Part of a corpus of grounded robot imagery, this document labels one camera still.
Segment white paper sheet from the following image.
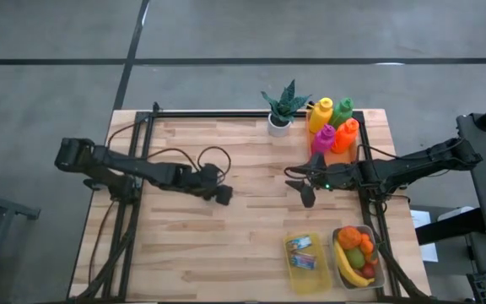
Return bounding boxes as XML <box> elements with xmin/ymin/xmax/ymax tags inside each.
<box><xmin>409</xmin><ymin>209</ymin><xmax>439</xmax><ymax>263</ymax></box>

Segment black table frame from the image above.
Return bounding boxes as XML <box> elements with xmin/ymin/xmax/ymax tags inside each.
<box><xmin>67</xmin><ymin>109</ymin><xmax>432</xmax><ymax>304</ymax></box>

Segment small orange carrots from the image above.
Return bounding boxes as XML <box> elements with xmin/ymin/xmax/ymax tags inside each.
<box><xmin>359</xmin><ymin>232</ymin><xmax>381</xmax><ymax>266</ymax></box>

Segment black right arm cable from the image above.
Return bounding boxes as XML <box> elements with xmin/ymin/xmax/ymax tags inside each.
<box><xmin>284</xmin><ymin>143</ymin><xmax>466</xmax><ymax>178</ymax></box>

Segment yellow toy banana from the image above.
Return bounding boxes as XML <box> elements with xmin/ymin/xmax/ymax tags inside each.
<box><xmin>333</xmin><ymin>240</ymin><xmax>376</xmax><ymax>289</ymax></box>

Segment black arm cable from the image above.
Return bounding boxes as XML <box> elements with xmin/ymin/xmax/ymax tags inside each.
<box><xmin>106</xmin><ymin>121</ymin><xmax>233</xmax><ymax>187</ymax></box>
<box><xmin>284</xmin><ymin>143</ymin><xmax>466</xmax><ymax>178</ymax></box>

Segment orange toy bell pepper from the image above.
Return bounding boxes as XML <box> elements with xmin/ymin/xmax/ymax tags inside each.
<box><xmin>337</xmin><ymin>225</ymin><xmax>363</xmax><ymax>251</ymax></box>

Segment tin can gold lid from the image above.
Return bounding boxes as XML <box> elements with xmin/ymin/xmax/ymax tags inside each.
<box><xmin>289</xmin><ymin>252</ymin><xmax>318</xmax><ymax>272</ymax></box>

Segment snake plant in white pot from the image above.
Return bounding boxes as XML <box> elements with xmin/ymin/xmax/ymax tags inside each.
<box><xmin>261</xmin><ymin>79</ymin><xmax>312</xmax><ymax>138</ymax></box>

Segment tin can silver lid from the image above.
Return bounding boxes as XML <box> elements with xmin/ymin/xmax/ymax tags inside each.
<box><xmin>285</xmin><ymin>235</ymin><xmax>315</xmax><ymax>253</ymax></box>

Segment green squeeze bottle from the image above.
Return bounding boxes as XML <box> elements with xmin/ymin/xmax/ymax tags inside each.
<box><xmin>328</xmin><ymin>96</ymin><xmax>355</xmax><ymax>130</ymax></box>

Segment grey plastic bin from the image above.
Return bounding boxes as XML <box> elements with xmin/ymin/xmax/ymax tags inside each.
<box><xmin>331</xmin><ymin>224</ymin><xmax>387</xmax><ymax>291</ymax></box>

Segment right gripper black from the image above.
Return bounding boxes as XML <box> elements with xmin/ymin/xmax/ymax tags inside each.
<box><xmin>283</xmin><ymin>152</ymin><xmax>361</xmax><ymax>209</ymax></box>

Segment large yellow squeeze bottle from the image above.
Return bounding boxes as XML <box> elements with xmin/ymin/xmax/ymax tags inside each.
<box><xmin>308</xmin><ymin>96</ymin><xmax>336</xmax><ymax>135</ymax></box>

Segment translucent orange bin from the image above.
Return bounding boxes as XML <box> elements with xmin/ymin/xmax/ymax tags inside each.
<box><xmin>305</xmin><ymin>110</ymin><xmax>362</xmax><ymax>168</ymax></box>

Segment green toy pear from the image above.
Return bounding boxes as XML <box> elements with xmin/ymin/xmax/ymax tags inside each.
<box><xmin>346</xmin><ymin>247</ymin><xmax>367</xmax><ymax>270</ymax></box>

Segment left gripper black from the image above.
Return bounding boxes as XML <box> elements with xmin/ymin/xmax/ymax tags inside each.
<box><xmin>188</xmin><ymin>163</ymin><xmax>235</xmax><ymax>207</ymax></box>

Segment magenta squeeze bottle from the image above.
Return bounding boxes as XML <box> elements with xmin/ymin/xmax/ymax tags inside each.
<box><xmin>310</xmin><ymin>123</ymin><xmax>338</xmax><ymax>158</ymax></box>

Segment neon red squeeze bottle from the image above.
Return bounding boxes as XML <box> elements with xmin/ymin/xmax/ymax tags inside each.
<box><xmin>331</xmin><ymin>117</ymin><xmax>361</xmax><ymax>154</ymax></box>

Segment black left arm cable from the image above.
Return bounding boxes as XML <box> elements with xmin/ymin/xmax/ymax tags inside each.
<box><xmin>106</xmin><ymin>121</ymin><xmax>233</xmax><ymax>187</ymax></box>

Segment translucent yellow bin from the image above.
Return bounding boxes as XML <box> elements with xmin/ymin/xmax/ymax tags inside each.
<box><xmin>283</xmin><ymin>231</ymin><xmax>333</xmax><ymax>296</ymax></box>

